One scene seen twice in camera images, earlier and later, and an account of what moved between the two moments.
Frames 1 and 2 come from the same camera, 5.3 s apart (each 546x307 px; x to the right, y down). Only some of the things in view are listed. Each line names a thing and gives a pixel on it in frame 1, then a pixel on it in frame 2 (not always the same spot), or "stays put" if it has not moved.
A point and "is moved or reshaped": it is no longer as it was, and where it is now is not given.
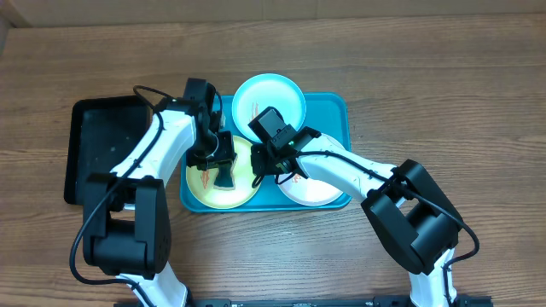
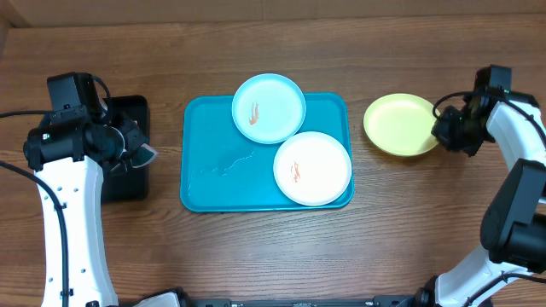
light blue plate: x=260 y=91 stays put
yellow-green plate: x=201 y=183 → x=401 y=124
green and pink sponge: x=224 y=180 is moved or reshaped
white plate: x=312 y=192 stays put
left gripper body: x=212 y=150 → x=130 y=136
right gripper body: x=268 y=161 → x=464 y=134
